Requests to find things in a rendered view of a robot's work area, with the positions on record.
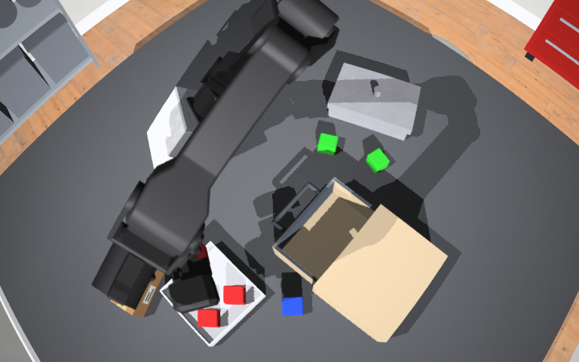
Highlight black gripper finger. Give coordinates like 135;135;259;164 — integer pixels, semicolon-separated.
170;257;213;283

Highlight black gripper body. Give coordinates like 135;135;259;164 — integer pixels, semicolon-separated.
168;246;220;314

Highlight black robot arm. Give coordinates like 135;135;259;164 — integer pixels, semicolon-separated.
91;0;339;310

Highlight red block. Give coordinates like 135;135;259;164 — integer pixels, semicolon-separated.
223;286;246;305
196;243;209;258
198;309;220;327

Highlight blue block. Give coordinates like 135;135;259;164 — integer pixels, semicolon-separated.
282;296;303;315

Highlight green block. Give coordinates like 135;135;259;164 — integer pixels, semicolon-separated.
317;133;338;155
366;148;390;173

